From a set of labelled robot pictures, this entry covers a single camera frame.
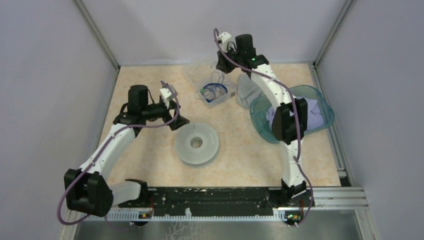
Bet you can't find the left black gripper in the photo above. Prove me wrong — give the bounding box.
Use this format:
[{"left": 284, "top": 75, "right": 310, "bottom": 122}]
[{"left": 141, "top": 98, "right": 190, "bottom": 130}]

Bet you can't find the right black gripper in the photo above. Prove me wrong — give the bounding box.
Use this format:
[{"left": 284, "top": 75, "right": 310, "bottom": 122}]
[{"left": 215, "top": 45, "right": 242, "bottom": 75}]

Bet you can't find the white perforated cable spool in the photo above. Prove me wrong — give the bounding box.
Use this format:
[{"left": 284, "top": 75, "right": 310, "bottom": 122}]
[{"left": 174, "top": 122, "right": 220, "bottom": 166}]

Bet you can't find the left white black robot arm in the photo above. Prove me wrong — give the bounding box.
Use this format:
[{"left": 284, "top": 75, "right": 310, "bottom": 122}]
[{"left": 60, "top": 82, "right": 190, "bottom": 217}]

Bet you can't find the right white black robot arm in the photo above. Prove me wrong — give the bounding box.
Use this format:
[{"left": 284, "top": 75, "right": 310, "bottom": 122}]
[{"left": 213, "top": 28, "right": 308, "bottom": 206}]

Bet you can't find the clear plastic container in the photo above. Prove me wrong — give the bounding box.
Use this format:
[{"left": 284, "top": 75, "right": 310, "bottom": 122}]
[{"left": 185, "top": 61, "right": 237, "bottom": 110}]

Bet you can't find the grey towel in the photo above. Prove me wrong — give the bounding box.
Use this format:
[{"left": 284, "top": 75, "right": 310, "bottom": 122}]
[{"left": 236, "top": 73, "right": 263, "bottom": 109}]

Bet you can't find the teal plastic basin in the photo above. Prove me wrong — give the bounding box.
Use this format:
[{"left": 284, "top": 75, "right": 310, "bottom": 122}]
[{"left": 249, "top": 85, "right": 335, "bottom": 144}]

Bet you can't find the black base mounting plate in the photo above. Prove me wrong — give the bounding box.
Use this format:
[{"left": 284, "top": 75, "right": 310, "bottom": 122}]
[{"left": 118, "top": 187, "right": 315, "bottom": 217}]

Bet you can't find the lavender cloth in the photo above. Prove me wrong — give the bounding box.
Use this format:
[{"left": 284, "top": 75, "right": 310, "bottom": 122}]
[{"left": 266, "top": 98, "right": 325, "bottom": 131}]

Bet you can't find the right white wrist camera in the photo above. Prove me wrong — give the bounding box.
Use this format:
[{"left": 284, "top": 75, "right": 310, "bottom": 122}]
[{"left": 217, "top": 32, "right": 232, "bottom": 52}]

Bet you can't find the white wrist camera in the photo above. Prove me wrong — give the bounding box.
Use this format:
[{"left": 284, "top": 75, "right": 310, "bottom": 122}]
[
  {"left": 160, "top": 85, "right": 178, "bottom": 106},
  {"left": 217, "top": 32, "right": 232, "bottom": 52}
]

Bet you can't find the coiled blue cable in container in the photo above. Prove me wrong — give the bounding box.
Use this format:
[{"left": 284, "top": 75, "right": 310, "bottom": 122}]
[{"left": 200, "top": 82, "right": 229, "bottom": 103}]

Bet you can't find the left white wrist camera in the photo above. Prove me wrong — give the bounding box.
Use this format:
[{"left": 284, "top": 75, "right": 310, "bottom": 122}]
[{"left": 160, "top": 85, "right": 178, "bottom": 106}]

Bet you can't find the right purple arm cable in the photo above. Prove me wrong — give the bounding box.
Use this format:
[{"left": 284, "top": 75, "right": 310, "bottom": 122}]
[{"left": 213, "top": 28, "right": 315, "bottom": 228}]

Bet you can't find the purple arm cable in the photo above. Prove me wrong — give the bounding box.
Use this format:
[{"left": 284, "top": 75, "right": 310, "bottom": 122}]
[
  {"left": 213, "top": 28, "right": 315, "bottom": 228},
  {"left": 56, "top": 80, "right": 181, "bottom": 232}
]

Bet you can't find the white slotted cable duct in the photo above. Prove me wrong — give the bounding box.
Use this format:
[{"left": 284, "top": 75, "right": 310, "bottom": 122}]
[{"left": 79, "top": 208, "right": 299, "bottom": 222}]

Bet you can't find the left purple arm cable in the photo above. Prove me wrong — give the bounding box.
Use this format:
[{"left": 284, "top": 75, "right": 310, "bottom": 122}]
[{"left": 56, "top": 80, "right": 181, "bottom": 232}]

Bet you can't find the aluminium frame rail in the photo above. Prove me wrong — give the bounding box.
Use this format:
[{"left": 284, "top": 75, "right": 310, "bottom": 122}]
[{"left": 313, "top": 187, "right": 369, "bottom": 210}]

